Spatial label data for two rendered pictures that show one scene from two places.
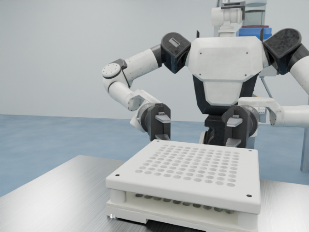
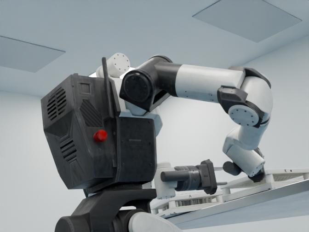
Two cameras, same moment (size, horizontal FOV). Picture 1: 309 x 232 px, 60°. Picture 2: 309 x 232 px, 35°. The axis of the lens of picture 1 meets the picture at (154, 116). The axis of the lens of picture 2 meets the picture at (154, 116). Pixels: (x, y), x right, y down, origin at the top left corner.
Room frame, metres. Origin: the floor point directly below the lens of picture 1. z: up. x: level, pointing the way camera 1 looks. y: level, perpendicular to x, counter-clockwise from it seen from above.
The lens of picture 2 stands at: (2.25, 0.57, 0.70)
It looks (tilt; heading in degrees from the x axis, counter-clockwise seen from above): 17 degrees up; 211
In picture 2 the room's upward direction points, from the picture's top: 9 degrees counter-clockwise
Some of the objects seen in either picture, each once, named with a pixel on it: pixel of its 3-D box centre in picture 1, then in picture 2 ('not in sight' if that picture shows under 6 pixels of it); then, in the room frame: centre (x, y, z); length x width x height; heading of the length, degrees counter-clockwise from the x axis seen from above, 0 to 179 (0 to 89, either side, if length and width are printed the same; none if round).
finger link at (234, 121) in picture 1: (233, 120); (215, 168); (0.64, -0.19, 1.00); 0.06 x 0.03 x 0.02; 152
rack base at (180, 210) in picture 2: not in sight; (187, 211); (0.41, -0.48, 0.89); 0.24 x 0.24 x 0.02; 53
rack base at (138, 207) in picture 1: (191, 188); (267, 191); (0.49, -0.07, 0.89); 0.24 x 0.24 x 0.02; 70
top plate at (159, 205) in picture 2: not in sight; (185, 200); (0.41, -0.48, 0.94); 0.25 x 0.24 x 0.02; 53
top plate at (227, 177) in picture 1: (191, 166); (265, 178); (0.49, -0.07, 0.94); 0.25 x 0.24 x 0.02; 70
